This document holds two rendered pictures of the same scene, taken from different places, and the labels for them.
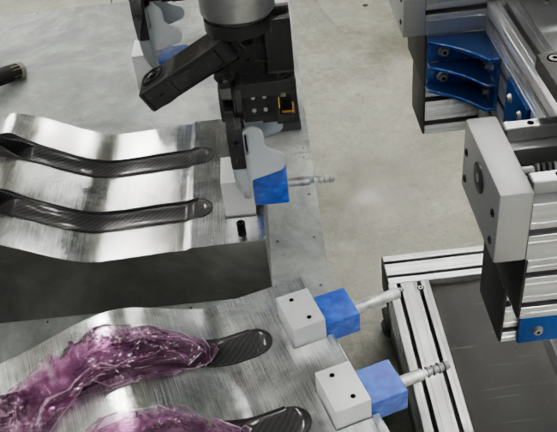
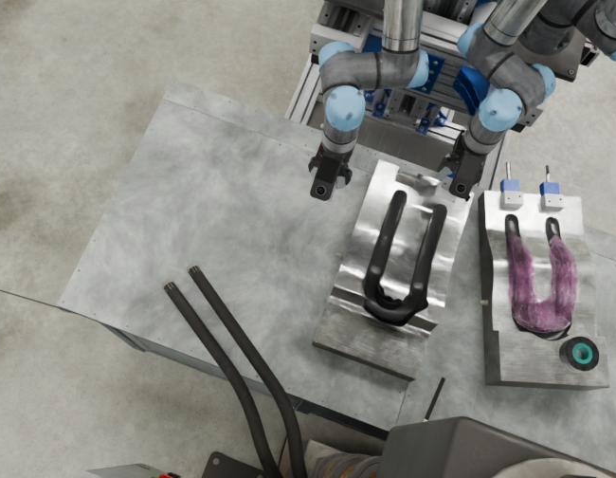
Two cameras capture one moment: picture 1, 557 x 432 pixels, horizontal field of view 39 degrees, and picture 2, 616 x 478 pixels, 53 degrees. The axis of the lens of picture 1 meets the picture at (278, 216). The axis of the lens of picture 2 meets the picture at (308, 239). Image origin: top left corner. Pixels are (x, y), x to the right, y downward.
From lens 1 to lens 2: 1.51 m
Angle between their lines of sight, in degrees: 50
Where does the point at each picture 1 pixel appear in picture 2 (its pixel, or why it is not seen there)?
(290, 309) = (513, 200)
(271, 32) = not seen: hidden behind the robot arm
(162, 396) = (540, 256)
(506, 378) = (374, 143)
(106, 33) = (166, 204)
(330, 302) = (509, 186)
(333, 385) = (553, 202)
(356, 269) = not seen: hidden behind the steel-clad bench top
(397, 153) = (129, 90)
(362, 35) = not seen: outside the picture
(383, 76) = (30, 47)
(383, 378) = (551, 187)
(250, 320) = (499, 217)
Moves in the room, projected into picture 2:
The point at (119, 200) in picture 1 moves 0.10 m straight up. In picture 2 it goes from (413, 240) to (423, 227)
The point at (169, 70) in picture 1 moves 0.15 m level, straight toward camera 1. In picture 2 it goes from (468, 180) to (534, 193)
